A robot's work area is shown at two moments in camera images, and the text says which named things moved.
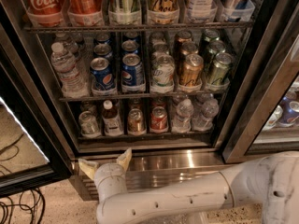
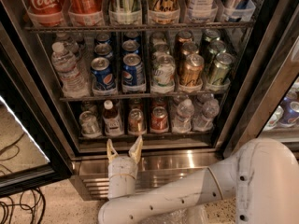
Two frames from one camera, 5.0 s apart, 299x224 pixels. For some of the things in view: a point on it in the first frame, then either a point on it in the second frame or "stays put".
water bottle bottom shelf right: (204, 121) stays put
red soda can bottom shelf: (159, 120) stays put
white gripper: (109, 173) → (123, 165)
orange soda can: (135, 125) stays put
